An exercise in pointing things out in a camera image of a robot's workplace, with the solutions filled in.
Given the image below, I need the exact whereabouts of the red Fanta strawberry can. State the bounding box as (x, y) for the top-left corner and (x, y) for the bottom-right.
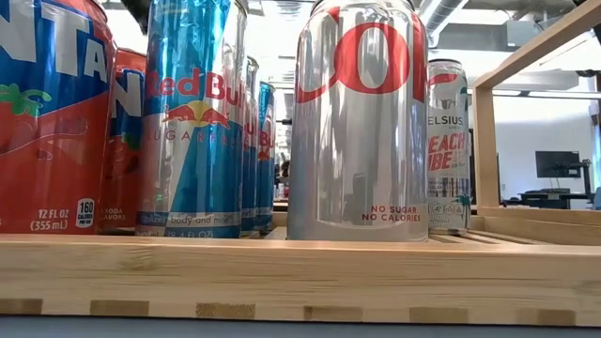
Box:
(0, 0), (117, 235)
(97, 46), (149, 232)

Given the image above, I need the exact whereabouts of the blue silver Red Bull can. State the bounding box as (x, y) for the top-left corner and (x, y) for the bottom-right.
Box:
(256, 82), (277, 231)
(241, 54), (262, 235)
(135, 0), (249, 239)

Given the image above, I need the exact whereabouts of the silver Diet Coke can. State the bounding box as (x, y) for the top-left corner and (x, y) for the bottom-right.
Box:
(286, 0), (430, 243)

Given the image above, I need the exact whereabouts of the slatted wooden shelf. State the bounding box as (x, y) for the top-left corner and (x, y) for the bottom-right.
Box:
(0, 0), (601, 328)

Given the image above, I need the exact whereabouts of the person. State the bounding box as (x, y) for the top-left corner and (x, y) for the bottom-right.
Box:
(277, 161), (290, 199)

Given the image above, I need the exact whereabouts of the blue table mat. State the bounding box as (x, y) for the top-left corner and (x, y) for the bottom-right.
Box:
(0, 315), (601, 338)

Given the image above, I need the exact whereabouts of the black monitor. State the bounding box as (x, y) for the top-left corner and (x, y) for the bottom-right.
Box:
(534, 150), (582, 179)

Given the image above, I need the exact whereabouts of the dark desk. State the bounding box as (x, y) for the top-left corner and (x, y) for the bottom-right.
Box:
(501, 187), (595, 211)

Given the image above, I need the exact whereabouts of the silver ventilation duct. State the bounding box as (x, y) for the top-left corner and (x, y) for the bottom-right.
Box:
(419, 0), (470, 48)

